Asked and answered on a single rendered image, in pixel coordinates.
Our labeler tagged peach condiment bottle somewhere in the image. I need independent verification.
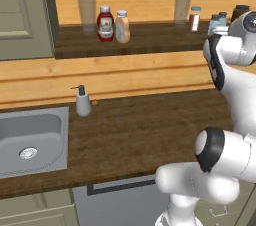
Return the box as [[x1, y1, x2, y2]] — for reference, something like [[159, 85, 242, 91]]
[[114, 9, 131, 45]]

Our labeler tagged red ketchup bottle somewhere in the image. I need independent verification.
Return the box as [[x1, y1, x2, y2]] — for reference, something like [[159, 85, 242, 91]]
[[96, 5, 115, 43]]

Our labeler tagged red spice shaker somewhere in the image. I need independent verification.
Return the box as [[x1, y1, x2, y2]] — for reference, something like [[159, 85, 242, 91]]
[[187, 5, 202, 34]]

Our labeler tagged pale blue shaker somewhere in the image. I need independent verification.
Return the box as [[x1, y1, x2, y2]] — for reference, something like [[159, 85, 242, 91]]
[[207, 13, 221, 36], [218, 11, 228, 27]]

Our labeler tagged green cabinet door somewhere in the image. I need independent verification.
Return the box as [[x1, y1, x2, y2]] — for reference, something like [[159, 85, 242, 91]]
[[0, 0, 60, 62]]

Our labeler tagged green base cabinet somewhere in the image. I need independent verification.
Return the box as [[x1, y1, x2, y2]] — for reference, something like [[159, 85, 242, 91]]
[[0, 188, 80, 226]]

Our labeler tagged grey soap dispenser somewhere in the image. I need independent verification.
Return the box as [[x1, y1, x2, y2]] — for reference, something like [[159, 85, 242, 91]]
[[70, 84, 92, 118]]

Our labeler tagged grey dishwasher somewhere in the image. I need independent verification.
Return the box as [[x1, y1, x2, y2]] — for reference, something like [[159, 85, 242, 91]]
[[72, 173, 172, 226]]

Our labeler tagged steel sink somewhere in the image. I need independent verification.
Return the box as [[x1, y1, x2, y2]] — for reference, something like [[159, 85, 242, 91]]
[[0, 106, 70, 180]]

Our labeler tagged dark jar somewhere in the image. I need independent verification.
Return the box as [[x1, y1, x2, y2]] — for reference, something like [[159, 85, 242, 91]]
[[230, 4, 251, 24]]

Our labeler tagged green drawer front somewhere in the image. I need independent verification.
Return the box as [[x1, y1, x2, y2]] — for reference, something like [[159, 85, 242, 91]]
[[194, 179, 256, 226]]

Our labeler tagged silver drawer handle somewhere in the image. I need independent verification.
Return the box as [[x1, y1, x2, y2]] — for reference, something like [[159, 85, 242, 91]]
[[207, 204, 230, 218]]

